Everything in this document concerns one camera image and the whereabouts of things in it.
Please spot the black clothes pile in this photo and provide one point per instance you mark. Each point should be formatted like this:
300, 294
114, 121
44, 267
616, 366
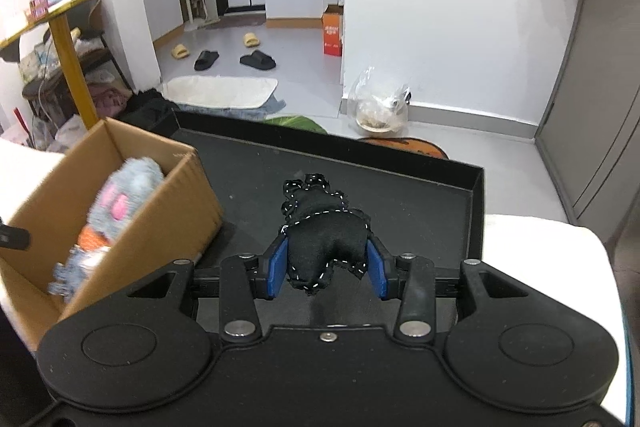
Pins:
146, 109

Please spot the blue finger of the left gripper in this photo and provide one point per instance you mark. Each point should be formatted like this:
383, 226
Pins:
17, 239

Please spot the white fluffy blanket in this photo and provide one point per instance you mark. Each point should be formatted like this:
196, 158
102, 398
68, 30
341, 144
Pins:
567, 263

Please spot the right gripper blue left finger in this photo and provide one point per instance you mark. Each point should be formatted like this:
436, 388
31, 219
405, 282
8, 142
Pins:
243, 279

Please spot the grey wardrobe cabinet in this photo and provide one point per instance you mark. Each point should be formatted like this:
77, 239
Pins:
589, 140

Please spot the plush hamburger toy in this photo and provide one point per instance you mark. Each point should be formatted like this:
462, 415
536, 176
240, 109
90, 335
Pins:
90, 240

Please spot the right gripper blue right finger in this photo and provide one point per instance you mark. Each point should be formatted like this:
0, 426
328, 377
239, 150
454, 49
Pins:
411, 280

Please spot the yellow slipper near door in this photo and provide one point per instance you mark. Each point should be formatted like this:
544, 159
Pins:
250, 40

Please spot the black shallow tray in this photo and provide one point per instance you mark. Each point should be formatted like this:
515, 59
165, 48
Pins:
417, 204

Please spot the blue-grey shaggy rug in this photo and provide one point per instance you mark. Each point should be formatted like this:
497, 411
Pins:
271, 107

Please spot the brown cardboard box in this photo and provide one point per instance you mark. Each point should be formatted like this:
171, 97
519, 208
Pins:
177, 222

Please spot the green cartoon leaf rug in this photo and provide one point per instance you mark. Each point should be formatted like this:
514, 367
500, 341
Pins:
297, 122

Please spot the blue-grey plush toy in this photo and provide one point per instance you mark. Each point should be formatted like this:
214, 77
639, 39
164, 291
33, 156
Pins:
69, 276

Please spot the yellow round side table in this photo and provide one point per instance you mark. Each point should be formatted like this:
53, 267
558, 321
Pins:
57, 19

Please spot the orange round rug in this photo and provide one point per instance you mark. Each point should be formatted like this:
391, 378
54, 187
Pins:
413, 145

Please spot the black stitched plush toy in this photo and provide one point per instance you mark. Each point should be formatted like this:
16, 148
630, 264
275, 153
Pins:
323, 231

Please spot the orange cardboard carton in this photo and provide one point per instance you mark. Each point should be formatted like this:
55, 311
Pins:
332, 39

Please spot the clear plastic bag with bowl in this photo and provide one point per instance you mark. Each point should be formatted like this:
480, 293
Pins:
378, 102

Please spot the cream floor mat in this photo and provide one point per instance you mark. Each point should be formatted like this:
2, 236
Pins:
219, 91

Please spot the yellow slipper left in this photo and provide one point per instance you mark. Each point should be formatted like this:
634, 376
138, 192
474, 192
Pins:
179, 52

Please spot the black slipper left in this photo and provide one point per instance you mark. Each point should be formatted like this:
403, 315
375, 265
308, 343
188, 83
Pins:
205, 60

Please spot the grey plush paw glove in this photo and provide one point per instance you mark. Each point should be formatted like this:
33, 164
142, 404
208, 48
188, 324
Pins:
123, 195

